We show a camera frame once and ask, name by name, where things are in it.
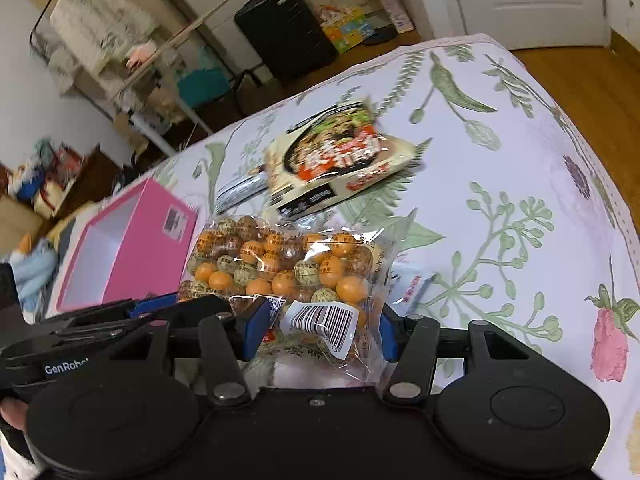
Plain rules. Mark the dark flat floor object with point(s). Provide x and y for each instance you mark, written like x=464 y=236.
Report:
x=381 y=36

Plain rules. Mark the pink tissue pack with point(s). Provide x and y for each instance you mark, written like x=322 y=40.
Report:
x=140 y=55

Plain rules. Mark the dark wooden cabinet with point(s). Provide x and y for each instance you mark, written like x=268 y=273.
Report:
x=90 y=175

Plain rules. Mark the white printed bag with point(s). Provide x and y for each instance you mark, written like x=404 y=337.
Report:
x=395 y=7

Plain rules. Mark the person's left hand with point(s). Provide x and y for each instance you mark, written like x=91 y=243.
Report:
x=12 y=412

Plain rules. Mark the white door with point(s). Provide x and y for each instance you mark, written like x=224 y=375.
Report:
x=525 y=0

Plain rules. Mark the teal bag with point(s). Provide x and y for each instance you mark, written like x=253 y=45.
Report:
x=205 y=85

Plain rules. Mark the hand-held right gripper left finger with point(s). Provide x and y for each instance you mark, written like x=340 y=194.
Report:
x=255 y=330

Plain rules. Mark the floral bed sheet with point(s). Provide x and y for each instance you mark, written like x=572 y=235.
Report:
x=500 y=160

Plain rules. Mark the black suitcase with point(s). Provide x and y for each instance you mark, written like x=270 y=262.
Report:
x=285 y=30

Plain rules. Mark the wooden side table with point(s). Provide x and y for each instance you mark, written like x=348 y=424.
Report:
x=150 y=131

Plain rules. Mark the beige instant noodle packet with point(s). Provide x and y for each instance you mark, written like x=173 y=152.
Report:
x=340 y=155

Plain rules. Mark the pink cardboard box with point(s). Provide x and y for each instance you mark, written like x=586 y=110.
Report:
x=145 y=240

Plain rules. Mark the clear bag of round snacks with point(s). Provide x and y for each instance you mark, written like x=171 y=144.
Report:
x=280 y=260

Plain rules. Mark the colourful gift bag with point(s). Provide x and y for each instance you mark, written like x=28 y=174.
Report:
x=345 y=30

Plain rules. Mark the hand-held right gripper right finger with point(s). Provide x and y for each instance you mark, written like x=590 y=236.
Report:
x=386 y=332

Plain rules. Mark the white fluffy jacket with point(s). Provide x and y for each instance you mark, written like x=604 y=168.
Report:
x=95 y=25

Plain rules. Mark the light blue cloth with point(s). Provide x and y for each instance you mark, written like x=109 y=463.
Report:
x=35 y=270

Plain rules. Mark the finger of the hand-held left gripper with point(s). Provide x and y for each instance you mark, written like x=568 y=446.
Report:
x=205 y=306
x=150 y=306

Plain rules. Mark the small white snack packet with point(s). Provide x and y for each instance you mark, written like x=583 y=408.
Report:
x=237 y=191

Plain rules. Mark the black clothes rack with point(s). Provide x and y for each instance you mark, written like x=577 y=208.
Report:
x=240 y=90

